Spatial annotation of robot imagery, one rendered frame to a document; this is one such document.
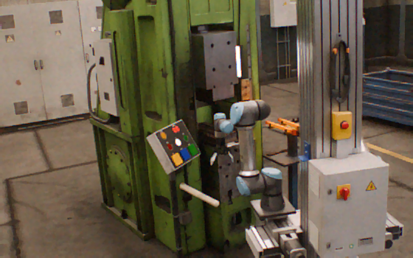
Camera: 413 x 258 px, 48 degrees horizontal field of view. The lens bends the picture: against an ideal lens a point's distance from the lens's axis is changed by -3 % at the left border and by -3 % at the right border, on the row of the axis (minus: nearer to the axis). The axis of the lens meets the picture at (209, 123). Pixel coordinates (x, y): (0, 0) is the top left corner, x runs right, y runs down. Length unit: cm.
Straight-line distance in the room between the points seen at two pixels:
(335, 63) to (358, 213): 73
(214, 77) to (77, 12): 531
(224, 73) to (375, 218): 169
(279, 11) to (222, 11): 697
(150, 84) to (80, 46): 488
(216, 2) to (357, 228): 206
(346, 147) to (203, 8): 171
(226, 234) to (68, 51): 545
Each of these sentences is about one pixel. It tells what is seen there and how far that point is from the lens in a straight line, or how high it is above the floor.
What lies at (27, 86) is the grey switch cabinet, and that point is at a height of 74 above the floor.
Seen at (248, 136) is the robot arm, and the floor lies 128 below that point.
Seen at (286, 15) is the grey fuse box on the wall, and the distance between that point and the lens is 1080.
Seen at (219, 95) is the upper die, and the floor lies 130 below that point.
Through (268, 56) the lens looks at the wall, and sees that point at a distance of 1080.
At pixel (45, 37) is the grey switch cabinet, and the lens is 851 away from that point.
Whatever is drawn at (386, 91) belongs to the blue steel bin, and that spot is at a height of 53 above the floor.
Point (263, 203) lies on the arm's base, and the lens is 285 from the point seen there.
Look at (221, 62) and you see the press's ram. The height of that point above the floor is 155.
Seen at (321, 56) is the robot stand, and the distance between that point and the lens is 236.
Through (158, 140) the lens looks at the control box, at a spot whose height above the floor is 115.
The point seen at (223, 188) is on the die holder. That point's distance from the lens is 376.
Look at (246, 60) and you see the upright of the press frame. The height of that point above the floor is 151.
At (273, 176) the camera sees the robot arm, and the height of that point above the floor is 103.
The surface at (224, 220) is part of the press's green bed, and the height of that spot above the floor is 30.
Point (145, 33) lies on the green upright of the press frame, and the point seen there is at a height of 179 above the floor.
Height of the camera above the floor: 208
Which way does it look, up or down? 16 degrees down
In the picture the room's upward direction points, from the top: 4 degrees counter-clockwise
